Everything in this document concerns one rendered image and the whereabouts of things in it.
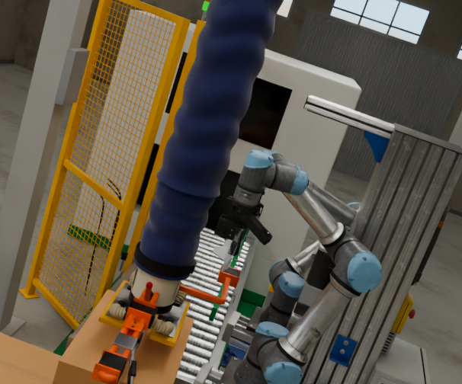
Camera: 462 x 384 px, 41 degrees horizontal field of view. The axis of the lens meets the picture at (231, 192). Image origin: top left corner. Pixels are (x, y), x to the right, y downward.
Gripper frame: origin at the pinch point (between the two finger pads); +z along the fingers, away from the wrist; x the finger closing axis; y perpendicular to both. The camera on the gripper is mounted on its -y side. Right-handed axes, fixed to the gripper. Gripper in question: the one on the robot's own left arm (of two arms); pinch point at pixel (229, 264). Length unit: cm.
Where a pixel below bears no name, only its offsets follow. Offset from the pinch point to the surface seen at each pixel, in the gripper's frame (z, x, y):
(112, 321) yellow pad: 45, -19, 35
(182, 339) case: 58, -49, 13
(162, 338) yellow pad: 45, -21, 17
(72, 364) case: 58, -5, 40
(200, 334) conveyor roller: 98, -132, 17
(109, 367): 31.2, 26.4, 19.2
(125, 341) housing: 32.0, 10.0, 21.2
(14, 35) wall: 100, -880, 614
